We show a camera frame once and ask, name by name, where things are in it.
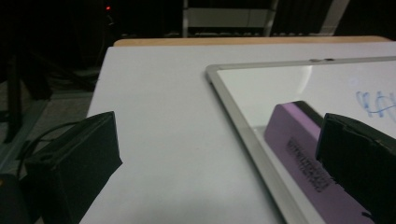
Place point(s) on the black tripod stand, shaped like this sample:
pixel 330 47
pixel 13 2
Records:
pixel 14 93

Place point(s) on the grey metal stand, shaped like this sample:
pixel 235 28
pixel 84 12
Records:
pixel 218 17

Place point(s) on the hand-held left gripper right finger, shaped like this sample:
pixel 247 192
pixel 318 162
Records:
pixel 358 155

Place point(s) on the silver framed whiteboard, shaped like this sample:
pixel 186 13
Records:
pixel 264 93

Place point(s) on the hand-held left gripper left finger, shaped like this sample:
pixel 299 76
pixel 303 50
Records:
pixel 71 161

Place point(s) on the dark device with red light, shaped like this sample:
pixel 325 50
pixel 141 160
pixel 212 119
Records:
pixel 108 9

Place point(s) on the black whiteboard eraser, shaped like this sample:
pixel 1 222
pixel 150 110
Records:
pixel 292 140

